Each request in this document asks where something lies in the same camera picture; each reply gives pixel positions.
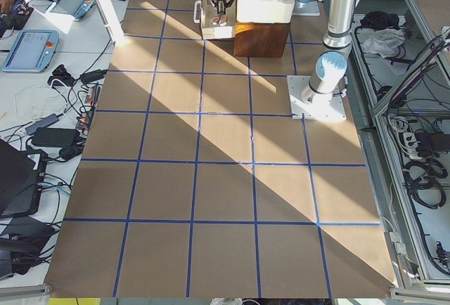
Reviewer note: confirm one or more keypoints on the grey orange scissors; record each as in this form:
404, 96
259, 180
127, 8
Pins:
220, 20

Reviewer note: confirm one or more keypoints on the white plastic drawer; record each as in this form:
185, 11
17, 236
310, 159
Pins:
203, 12

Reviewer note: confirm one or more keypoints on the dark wooden drawer cabinet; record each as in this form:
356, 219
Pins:
260, 40

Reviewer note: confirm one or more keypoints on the upper teach pendant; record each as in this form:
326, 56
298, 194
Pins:
76, 9

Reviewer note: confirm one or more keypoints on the teach pendant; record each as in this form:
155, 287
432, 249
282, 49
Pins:
31, 51
76, 9

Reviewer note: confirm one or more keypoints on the black cloth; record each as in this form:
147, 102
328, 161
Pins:
380, 20

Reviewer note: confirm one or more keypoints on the white crumpled cloth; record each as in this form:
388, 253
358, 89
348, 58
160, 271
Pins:
385, 42

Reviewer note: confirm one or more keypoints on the lower teach pendant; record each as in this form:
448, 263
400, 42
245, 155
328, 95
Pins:
31, 51

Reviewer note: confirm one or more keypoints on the black power adapter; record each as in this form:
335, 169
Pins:
55, 137

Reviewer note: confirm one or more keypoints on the white power strip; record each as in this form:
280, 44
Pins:
405, 137

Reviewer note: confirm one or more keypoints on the black laptop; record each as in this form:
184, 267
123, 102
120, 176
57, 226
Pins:
22, 173

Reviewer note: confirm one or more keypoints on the aluminium frame post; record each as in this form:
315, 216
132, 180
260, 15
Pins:
110, 20

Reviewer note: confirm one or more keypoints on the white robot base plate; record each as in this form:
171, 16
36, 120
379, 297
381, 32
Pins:
305, 104

